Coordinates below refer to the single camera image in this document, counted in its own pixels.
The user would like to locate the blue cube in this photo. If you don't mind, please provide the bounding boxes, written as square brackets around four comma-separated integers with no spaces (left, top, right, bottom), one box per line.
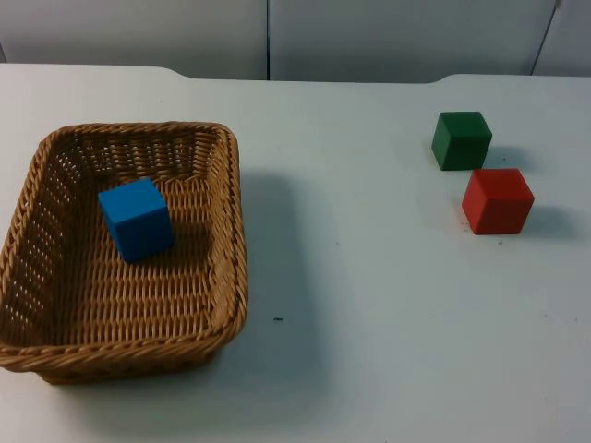
[97,176,176,265]

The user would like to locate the pale brown wicker basket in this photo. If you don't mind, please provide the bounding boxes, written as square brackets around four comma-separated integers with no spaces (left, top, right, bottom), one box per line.
[0,120,250,387]

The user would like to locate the green cube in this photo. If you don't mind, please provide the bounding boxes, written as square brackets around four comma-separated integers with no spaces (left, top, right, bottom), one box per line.
[430,111,494,173]

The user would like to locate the red cube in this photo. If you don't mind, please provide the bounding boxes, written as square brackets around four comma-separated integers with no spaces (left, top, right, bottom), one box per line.
[461,167,536,236]

